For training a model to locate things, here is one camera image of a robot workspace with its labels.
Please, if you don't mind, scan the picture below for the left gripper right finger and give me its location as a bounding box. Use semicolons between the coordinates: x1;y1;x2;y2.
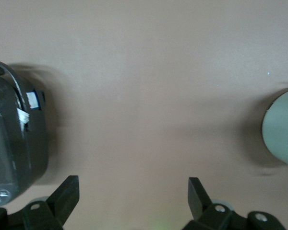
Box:
184;177;285;230

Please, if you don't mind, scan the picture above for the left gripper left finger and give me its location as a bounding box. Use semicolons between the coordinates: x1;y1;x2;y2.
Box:
0;175;80;230

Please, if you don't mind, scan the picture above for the grey-green cooking pot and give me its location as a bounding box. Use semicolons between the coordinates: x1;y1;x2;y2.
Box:
262;87;288;173

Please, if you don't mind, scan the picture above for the black rice cooker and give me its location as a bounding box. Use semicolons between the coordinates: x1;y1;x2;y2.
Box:
0;58;50;207

